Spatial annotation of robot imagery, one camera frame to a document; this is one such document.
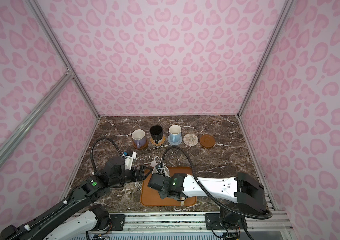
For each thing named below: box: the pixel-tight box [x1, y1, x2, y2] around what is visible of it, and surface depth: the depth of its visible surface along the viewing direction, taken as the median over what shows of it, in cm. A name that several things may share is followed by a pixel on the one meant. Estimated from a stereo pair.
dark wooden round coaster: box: [199, 134, 216, 148], surface depth 106 cm
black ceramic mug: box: [149, 125, 163, 144], surface depth 101 cm
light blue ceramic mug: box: [168, 124, 182, 143], surface depth 98 cm
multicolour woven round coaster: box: [183, 133, 199, 147], surface depth 106 cm
